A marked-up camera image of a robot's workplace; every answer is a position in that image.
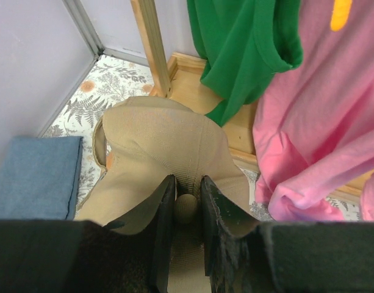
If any pink t-shirt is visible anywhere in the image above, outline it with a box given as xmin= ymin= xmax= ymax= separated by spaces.
xmin=253 ymin=1 xmax=374 ymax=221

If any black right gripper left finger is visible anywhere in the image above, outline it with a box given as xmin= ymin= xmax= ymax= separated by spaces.
xmin=0 ymin=175 xmax=176 ymax=292

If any green tank top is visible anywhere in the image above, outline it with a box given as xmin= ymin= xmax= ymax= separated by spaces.
xmin=187 ymin=0 xmax=303 ymax=126

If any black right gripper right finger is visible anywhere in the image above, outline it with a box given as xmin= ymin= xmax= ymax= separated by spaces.
xmin=201 ymin=176 xmax=374 ymax=292

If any folded blue denim cloth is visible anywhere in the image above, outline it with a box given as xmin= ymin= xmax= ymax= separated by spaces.
xmin=0 ymin=136 xmax=82 ymax=220

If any beige baseball cap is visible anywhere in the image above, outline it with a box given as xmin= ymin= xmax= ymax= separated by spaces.
xmin=77 ymin=96 xmax=250 ymax=292

